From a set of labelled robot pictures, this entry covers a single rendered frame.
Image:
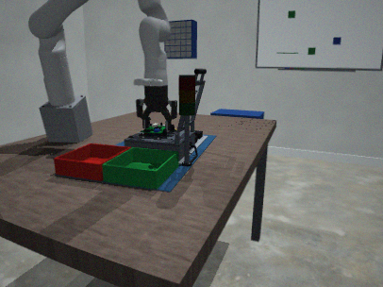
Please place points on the red open-top bin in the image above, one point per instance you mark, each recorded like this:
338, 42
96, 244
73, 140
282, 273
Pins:
92, 156

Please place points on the green open-top bin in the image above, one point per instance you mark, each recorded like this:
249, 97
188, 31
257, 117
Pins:
141, 167

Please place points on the green circuit board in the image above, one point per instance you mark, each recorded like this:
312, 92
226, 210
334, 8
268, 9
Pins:
155, 128

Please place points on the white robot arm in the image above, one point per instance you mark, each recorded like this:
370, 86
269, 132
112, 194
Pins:
47, 22

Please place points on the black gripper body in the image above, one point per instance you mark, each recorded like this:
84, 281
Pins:
156, 94

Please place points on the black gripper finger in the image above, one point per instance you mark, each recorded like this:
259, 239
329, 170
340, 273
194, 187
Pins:
166, 114
144, 116

